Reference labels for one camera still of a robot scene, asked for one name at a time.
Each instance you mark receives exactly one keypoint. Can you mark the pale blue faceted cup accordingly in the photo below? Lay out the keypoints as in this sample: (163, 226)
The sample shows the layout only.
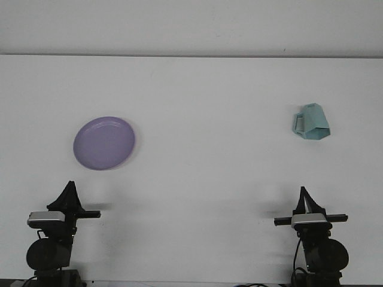
(315, 122)

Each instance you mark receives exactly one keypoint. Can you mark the pale purple round plate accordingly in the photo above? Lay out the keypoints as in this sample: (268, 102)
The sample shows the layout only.
(103, 143)

